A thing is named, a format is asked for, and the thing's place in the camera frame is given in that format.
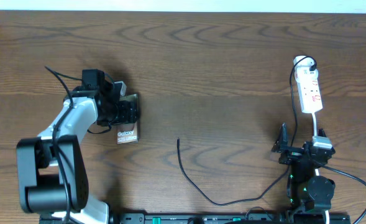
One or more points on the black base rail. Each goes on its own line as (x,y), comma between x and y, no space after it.
(253,217)

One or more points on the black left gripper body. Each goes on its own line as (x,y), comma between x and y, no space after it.
(112,111)

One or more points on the white power strip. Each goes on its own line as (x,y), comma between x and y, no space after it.
(306,76)

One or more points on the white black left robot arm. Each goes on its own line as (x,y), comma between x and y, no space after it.
(51,172)

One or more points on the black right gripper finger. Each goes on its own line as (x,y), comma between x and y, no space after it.
(321,133)
(281,144)

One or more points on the Galaxy S25 Ultra smartphone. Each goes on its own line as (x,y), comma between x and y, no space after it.
(127,135)

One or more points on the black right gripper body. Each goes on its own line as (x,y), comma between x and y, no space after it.
(291,155)

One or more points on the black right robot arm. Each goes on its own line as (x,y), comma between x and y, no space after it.
(310,193)

